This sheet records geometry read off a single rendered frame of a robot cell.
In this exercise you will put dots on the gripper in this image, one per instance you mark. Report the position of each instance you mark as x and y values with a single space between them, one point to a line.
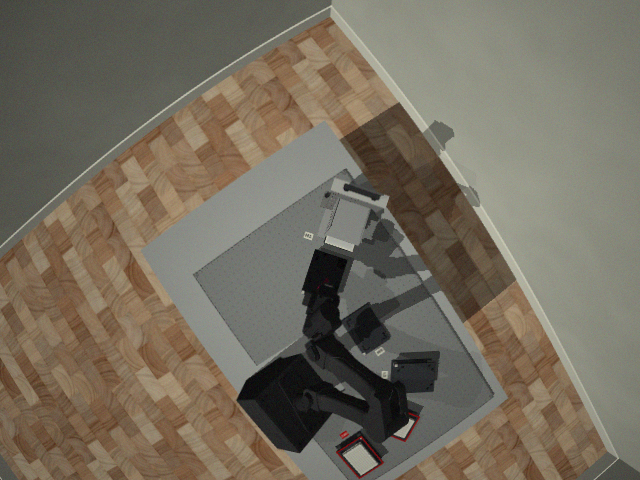
309 293

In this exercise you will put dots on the white well plate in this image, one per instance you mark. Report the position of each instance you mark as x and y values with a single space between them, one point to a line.
404 430
339 243
360 458

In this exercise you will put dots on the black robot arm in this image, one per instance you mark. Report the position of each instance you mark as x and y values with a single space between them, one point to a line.
331 354

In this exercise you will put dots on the grey tower with black slots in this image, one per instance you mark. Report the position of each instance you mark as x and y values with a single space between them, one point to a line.
345 218

